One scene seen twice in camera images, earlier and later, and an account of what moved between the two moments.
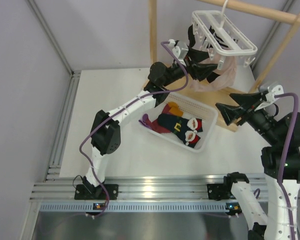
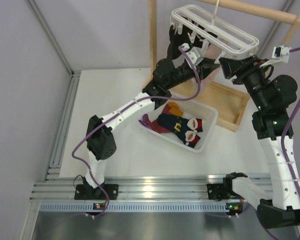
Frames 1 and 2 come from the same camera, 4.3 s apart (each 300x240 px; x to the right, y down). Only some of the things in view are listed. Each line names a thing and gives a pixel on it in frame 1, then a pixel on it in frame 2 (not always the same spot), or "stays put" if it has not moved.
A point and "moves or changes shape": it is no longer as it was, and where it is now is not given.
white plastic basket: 183,120 stays put
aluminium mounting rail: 181,187 stays put
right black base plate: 219,192 stays put
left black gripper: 199,70 stays put
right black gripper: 245,100 to 232,67
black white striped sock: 219,40 to 198,38
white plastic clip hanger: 221,37 moves or changes shape
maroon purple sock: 154,125 stays put
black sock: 191,37 to 177,40
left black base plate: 89,192 stays put
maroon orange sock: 172,108 stays put
